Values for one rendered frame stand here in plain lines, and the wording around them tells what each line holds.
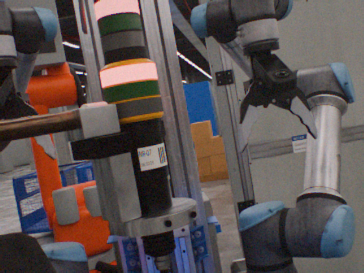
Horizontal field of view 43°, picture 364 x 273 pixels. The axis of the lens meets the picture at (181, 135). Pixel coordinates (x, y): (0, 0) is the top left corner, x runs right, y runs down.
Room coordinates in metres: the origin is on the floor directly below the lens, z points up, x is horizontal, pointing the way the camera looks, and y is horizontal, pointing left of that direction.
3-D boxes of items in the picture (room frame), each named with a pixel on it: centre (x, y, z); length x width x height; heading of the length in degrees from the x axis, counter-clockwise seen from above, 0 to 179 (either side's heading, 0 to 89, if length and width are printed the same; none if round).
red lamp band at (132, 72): (0.36, 0.03, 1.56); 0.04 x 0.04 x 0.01
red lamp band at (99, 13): (0.36, 0.03, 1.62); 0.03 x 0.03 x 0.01
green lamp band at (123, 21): (0.36, 0.03, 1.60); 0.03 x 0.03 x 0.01
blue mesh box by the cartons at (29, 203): (7.44, 2.12, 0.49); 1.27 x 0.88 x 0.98; 172
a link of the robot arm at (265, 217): (1.12, -0.17, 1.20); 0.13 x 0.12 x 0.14; 58
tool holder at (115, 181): (0.35, 0.04, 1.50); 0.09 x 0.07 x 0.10; 129
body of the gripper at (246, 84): (0.91, -0.18, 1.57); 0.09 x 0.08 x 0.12; 4
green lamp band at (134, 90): (0.36, 0.03, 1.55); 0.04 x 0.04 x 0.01
